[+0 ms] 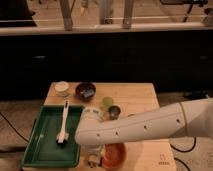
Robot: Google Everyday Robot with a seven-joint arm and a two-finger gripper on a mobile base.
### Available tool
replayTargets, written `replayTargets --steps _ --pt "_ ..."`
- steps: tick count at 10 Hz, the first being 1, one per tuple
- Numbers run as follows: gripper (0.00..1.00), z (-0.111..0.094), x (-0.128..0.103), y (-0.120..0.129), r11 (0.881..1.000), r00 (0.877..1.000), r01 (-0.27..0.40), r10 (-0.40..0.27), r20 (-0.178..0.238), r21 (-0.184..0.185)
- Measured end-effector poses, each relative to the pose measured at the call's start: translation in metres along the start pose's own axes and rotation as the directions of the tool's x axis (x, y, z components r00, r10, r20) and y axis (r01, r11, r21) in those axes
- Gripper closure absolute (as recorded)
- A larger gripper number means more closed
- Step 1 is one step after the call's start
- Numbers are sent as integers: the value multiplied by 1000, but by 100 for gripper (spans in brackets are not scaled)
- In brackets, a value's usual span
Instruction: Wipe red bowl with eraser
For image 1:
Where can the light green plastic cup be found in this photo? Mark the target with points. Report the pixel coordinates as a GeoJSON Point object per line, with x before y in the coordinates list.
{"type": "Point", "coordinates": [107, 102]}

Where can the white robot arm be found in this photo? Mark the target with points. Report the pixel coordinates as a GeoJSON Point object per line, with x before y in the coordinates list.
{"type": "Point", "coordinates": [184, 119]}

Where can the black cabinet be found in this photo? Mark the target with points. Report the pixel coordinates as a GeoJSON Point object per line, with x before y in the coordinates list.
{"type": "Point", "coordinates": [170, 60]}

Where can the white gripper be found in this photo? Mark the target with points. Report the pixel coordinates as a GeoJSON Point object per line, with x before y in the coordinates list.
{"type": "Point", "coordinates": [95, 155]}

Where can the green plastic tray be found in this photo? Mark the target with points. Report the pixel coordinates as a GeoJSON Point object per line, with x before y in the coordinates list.
{"type": "Point", "coordinates": [42, 150]}

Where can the red bowl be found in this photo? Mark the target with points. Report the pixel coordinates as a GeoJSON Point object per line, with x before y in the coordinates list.
{"type": "Point", "coordinates": [114, 156]}

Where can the white small bowl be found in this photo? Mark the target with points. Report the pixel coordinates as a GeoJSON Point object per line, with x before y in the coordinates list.
{"type": "Point", "coordinates": [62, 88]}

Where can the dark metal cup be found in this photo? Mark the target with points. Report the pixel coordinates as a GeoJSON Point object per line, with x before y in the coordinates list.
{"type": "Point", "coordinates": [114, 112]}

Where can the dark brown bowl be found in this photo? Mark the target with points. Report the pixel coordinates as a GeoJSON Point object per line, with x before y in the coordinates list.
{"type": "Point", "coordinates": [82, 87]}

